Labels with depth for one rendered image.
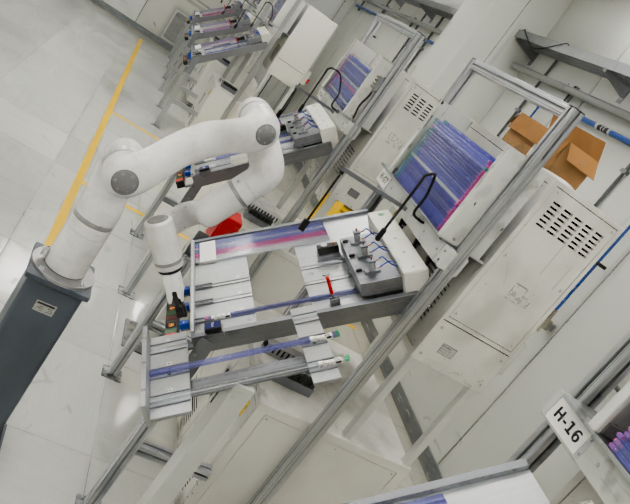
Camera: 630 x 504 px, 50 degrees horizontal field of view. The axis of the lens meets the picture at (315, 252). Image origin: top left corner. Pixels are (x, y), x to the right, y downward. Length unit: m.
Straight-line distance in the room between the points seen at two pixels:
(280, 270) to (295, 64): 3.33
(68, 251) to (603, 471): 1.43
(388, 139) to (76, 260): 1.93
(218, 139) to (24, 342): 0.82
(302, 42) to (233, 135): 4.78
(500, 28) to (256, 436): 3.88
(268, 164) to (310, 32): 4.71
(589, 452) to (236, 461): 1.31
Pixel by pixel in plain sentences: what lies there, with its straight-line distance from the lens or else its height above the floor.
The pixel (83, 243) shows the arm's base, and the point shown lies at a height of 0.83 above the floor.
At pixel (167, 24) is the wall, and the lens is 10.65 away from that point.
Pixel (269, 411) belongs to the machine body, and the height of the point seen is 0.60.
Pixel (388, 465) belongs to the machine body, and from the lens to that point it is 2.52.
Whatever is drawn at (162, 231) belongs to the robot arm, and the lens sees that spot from 1.98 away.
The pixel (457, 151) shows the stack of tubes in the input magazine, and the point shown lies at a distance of 2.24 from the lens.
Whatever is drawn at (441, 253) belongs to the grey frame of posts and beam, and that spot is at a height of 1.35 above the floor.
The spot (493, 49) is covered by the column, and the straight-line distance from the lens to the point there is 5.42.
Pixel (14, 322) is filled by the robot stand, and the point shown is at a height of 0.53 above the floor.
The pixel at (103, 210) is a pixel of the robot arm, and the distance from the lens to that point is 1.93.
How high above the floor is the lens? 1.69
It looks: 16 degrees down
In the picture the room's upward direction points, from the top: 36 degrees clockwise
